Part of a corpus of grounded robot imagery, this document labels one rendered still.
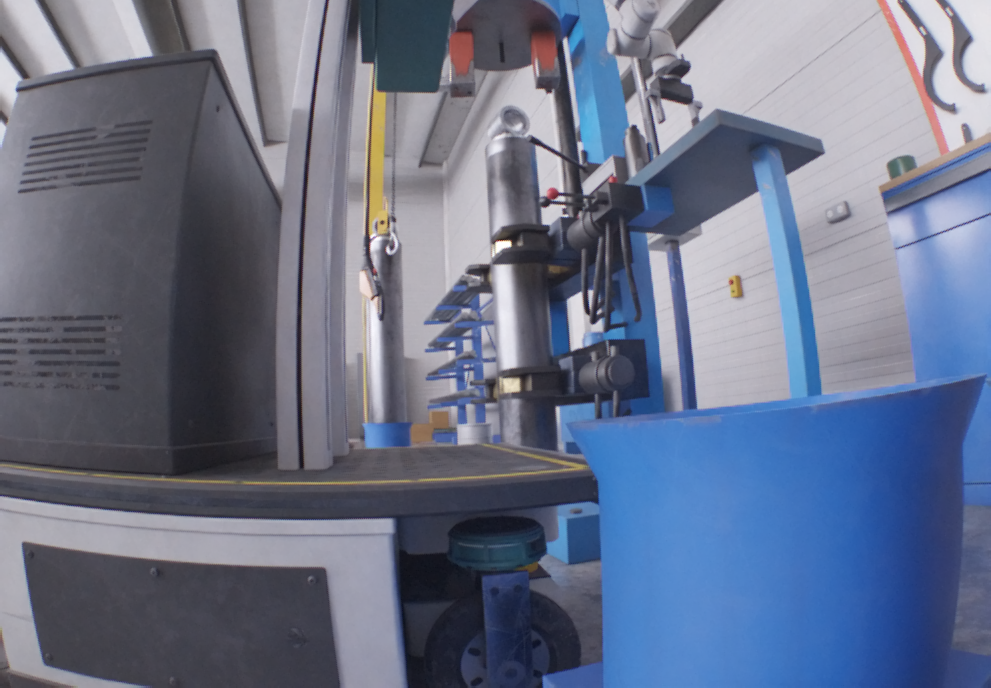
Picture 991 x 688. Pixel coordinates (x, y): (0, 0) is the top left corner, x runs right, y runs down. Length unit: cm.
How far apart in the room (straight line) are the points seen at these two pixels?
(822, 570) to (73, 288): 71
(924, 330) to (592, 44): 191
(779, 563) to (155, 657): 52
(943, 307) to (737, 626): 141
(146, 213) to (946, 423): 72
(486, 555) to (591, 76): 225
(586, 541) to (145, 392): 106
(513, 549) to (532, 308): 146
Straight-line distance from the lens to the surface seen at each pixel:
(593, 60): 262
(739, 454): 25
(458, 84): 240
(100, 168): 72
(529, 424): 190
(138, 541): 55
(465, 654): 63
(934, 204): 166
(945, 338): 163
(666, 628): 31
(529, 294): 196
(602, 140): 236
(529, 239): 179
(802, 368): 135
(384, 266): 325
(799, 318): 136
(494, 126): 230
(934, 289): 165
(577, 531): 134
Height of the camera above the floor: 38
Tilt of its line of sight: 11 degrees up
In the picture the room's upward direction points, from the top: 3 degrees counter-clockwise
